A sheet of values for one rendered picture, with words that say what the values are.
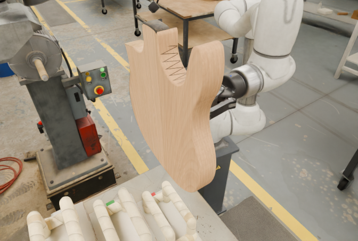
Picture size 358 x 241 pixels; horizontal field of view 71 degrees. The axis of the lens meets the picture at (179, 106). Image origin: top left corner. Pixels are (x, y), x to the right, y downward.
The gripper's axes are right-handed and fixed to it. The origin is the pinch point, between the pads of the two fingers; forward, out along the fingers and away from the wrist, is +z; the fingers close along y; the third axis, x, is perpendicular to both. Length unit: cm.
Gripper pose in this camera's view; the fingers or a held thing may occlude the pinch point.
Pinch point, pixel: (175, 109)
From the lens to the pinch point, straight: 61.8
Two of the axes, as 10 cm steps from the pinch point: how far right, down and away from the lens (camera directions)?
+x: -0.1, -7.9, -6.1
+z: -8.5, 3.3, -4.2
